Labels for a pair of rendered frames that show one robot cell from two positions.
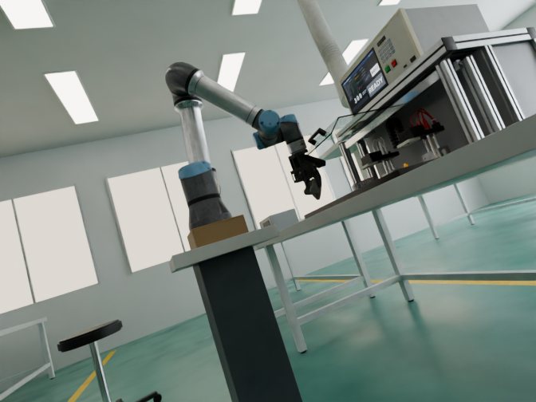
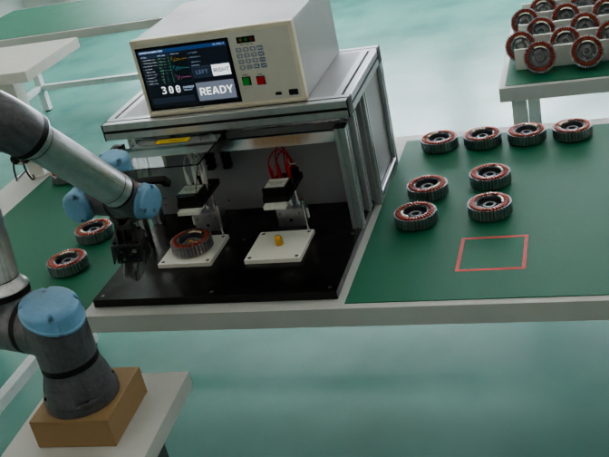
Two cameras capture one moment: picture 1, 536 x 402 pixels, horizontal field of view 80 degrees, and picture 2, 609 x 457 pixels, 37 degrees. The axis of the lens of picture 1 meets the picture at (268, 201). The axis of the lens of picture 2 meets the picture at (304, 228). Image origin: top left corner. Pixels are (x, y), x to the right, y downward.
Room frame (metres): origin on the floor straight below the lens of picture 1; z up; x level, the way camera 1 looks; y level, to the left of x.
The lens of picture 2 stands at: (-0.32, 1.09, 1.83)
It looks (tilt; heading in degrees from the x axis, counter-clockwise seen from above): 26 degrees down; 310
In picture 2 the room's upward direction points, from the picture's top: 12 degrees counter-clockwise
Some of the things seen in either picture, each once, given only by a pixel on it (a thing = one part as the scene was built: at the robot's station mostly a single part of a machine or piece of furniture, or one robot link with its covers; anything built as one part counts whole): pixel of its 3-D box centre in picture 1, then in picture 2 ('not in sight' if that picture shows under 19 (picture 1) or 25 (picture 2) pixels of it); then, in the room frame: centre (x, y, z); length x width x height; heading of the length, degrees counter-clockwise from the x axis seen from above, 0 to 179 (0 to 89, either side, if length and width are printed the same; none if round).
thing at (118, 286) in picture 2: (391, 185); (239, 251); (1.20, -0.46, 0.76); 0.64 x 0.47 x 0.02; 20
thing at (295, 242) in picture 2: not in sight; (280, 246); (1.08, -0.49, 0.78); 0.15 x 0.15 x 0.01; 20
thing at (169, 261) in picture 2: not in sight; (194, 250); (1.30, -0.40, 0.78); 0.15 x 0.15 x 0.01; 20
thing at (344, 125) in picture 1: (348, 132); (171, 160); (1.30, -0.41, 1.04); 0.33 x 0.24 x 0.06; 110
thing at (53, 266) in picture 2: not in sight; (67, 262); (1.66, -0.26, 0.77); 0.11 x 0.11 x 0.04
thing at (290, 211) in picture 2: (437, 157); (293, 213); (1.12, -0.62, 0.80); 0.07 x 0.05 x 0.06; 20
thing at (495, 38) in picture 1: (418, 94); (246, 92); (1.30, -0.75, 1.09); 0.68 x 0.44 x 0.05; 20
